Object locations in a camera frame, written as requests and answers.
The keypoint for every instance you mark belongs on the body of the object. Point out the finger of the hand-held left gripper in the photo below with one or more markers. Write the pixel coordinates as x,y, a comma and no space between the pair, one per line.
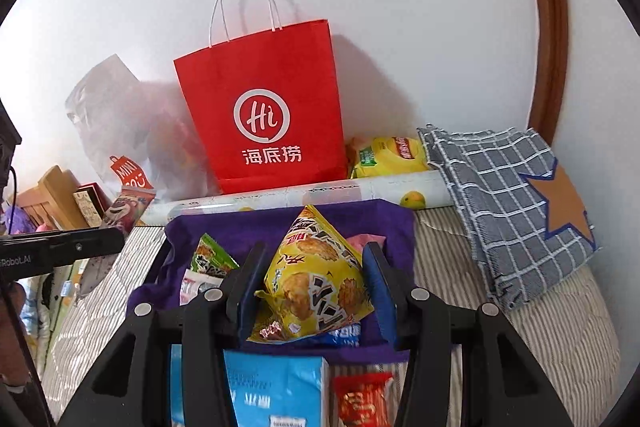
80,248

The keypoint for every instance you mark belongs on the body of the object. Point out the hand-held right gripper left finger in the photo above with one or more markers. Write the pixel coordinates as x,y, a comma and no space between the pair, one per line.
247,317

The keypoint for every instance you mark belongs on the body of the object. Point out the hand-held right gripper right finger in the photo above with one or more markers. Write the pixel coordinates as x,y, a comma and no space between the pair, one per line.
382,302

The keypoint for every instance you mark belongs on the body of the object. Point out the pink white strip snack packet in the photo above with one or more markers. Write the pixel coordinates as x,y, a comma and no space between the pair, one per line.
107,252

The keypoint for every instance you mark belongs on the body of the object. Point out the yellow triangular snack packet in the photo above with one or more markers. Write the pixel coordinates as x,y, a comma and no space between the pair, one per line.
310,277

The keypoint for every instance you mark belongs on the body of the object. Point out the person's left hand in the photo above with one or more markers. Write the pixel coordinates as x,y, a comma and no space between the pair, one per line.
11,332

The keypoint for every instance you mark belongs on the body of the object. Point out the beige patterned notebook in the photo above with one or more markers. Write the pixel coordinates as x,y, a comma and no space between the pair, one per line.
90,204

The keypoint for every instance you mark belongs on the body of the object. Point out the purple towel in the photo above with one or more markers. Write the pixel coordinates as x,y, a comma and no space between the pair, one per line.
200,312

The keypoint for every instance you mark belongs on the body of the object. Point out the small blue snack packet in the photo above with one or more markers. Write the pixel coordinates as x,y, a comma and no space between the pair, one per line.
345,336

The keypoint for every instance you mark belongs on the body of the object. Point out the pink white flat snack packet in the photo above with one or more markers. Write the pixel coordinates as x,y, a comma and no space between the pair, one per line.
197,287

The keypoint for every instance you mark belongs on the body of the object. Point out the wooden headboard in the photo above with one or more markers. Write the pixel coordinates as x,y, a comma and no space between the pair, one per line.
47,197

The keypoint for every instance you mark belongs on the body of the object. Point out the green triangular snack packet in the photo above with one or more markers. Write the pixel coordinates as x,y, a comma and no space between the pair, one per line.
212,254

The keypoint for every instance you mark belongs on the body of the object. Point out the blue tissue pack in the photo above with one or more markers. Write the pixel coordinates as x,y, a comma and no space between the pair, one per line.
280,387

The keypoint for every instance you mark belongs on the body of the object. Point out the red candy packet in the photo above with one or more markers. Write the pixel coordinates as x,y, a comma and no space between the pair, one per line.
362,402

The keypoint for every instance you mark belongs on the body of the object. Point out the fruit patterned paper roll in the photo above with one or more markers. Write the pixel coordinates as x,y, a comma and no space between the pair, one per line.
320,194

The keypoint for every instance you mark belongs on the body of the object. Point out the white plastic shopping bag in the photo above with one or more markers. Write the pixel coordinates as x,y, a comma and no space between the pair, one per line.
120,122

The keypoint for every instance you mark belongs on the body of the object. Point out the yellow drink mix packet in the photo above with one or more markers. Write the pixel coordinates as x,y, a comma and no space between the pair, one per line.
390,157

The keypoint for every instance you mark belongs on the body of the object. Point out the grey plaid cloth with star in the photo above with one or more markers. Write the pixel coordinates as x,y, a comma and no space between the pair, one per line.
505,207

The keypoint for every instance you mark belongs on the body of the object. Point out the striped mattress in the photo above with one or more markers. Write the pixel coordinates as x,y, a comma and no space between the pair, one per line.
530,357

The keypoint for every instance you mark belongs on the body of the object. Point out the red paper bag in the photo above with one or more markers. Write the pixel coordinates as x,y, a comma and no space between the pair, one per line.
265,117

